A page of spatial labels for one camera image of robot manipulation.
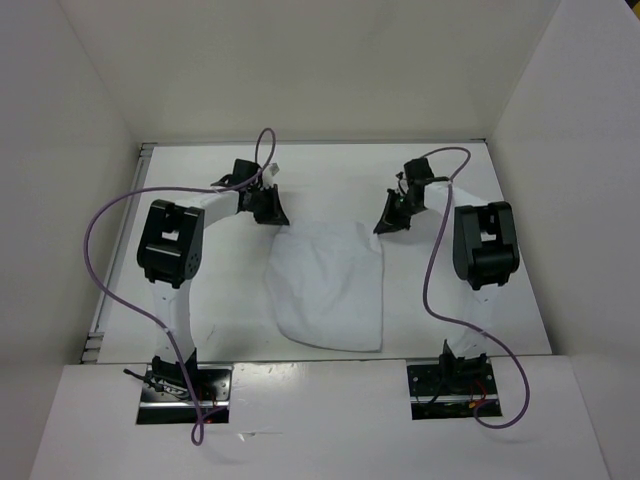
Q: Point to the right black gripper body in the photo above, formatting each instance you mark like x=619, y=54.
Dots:
x=407, y=207

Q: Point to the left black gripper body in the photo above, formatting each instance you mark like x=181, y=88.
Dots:
x=258, y=204

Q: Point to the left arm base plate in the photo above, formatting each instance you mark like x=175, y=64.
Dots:
x=164, y=404

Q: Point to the aluminium table frame rail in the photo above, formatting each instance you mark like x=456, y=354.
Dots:
x=95, y=336

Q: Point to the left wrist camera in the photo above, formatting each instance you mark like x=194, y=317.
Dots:
x=269, y=173

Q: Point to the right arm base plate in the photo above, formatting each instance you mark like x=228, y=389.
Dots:
x=435, y=396

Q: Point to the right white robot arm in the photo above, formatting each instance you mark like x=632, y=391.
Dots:
x=484, y=252

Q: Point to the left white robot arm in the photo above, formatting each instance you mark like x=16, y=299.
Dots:
x=170, y=254

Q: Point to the white skirt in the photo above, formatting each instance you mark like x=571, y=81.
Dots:
x=325, y=284

